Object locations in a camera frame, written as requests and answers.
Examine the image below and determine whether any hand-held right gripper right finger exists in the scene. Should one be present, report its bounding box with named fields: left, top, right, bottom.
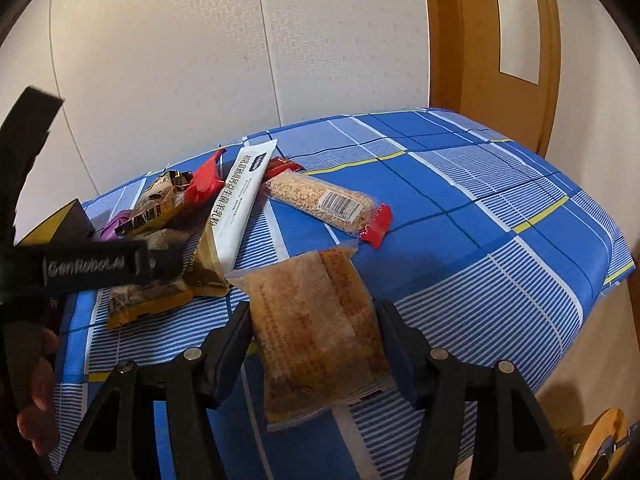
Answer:
left=375, top=300, right=576, bottom=480

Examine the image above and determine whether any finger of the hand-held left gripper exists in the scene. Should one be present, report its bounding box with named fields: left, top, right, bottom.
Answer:
left=134, top=240, right=186, bottom=286

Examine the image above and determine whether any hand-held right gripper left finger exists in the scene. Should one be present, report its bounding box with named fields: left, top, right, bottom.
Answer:
left=57, top=301, right=256, bottom=480

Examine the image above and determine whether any clear gold-edged snack packet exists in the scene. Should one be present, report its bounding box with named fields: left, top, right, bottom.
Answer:
left=106, top=227, right=231, bottom=331

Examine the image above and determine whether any dark brown sesame packet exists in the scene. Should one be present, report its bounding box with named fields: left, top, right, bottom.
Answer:
left=114, top=170, right=196, bottom=240

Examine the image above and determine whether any clear brown pastry packet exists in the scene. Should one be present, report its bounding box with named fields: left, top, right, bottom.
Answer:
left=227, top=241, right=393, bottom=433

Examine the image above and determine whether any plain red packet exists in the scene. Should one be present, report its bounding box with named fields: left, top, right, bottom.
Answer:
left=180, top=147, right=228, bottom=211

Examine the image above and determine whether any long white sachet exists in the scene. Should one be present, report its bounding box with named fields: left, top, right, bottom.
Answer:
left=210, top=139, right=279, bottom=273

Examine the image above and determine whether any grain bar with red ends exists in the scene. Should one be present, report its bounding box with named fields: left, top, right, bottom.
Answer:
left=262, top=156, right=393, bottom=250

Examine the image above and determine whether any person's left hand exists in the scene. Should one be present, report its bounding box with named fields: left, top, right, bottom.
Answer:
left=17, top=330, right=62, bottom=457

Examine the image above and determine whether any black and yellow box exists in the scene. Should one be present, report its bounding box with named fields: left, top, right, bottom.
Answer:
left=15, top=199, right=96, bottom=247

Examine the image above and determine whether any purple candy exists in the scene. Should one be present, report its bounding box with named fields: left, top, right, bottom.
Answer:
left=100, top=210, right=133, bottom=242

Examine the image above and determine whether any blue plaid cloth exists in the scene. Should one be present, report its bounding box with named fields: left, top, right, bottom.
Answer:
left=47, top=107, right=636, bottom=480

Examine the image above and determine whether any wooden stool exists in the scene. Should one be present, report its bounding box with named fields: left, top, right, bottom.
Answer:
left=555, top=407, right=628, bottom=480

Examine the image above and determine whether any wooden door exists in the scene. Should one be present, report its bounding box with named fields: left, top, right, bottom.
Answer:
left=420, top=0, right=563, bottom=158

